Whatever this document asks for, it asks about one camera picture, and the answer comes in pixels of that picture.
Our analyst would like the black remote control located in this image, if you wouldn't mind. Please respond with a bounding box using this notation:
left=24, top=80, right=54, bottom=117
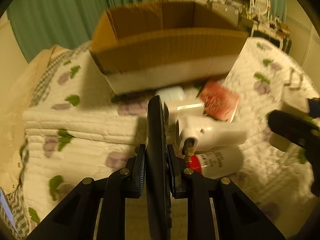
left=146, top=96, right=171, bottom=239

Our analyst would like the green curtain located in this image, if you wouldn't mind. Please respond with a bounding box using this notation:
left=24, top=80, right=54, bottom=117
left=7, top=0, right=148, bottom=62

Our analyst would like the brown cardboard box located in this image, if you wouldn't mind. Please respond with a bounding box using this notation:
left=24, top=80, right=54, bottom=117
left=90, top=0, right=248, bottom=95

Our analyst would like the oval white vanity mirror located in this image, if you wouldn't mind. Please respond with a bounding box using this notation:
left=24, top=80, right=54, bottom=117
left=250, top=0, right=271, bottom=17

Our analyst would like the white bottle red cap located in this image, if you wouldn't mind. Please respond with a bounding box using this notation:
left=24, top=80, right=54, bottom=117
left=187, top=147, right=244, bottom=179

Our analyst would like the red rose patterned box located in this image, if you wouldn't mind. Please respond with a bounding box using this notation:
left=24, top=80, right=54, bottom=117
left=199, top=80, right=240, bottom=122

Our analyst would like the white floral quilt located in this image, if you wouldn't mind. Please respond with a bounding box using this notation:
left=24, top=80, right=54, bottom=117
left=23, top=38, right=317, bottom=238

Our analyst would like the white dressing table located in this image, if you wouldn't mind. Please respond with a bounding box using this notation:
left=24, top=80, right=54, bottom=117
left=238, top=9, right=292, bottom=54

